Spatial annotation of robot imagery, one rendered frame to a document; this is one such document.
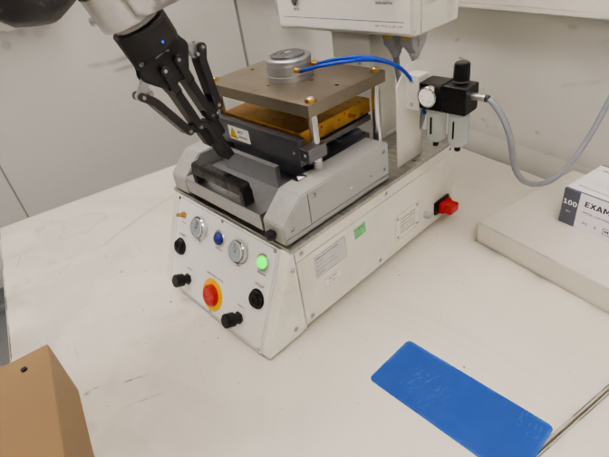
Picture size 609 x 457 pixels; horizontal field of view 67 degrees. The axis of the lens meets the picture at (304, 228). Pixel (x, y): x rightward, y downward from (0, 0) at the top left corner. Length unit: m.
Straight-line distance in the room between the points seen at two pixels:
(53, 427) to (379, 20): 0.75
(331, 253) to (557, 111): 0.65
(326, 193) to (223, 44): 1.75
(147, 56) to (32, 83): 1.60
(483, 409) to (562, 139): 0.69
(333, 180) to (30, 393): 0.51
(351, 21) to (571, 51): 0.48
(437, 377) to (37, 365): 0.58
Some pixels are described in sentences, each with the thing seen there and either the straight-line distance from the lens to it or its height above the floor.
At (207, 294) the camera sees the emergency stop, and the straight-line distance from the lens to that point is 0.86.
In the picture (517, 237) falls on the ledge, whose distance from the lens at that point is 0.94.
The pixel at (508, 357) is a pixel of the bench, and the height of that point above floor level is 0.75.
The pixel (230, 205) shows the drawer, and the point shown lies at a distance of 0.77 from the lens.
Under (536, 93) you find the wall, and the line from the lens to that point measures 1.21.
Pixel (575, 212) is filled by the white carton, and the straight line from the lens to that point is 0.97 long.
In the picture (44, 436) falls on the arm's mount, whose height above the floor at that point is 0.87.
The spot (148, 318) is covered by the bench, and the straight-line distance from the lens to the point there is 0.94.
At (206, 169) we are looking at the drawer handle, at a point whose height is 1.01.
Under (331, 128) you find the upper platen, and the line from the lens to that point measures 0.78.
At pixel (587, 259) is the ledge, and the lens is 0.92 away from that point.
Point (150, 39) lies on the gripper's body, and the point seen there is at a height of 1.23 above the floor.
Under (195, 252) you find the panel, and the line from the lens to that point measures 0.90.
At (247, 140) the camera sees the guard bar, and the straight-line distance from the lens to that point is 0.82.
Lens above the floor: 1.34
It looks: 34 degrees down
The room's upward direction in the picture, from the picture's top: 9 degrees counter-clockwise
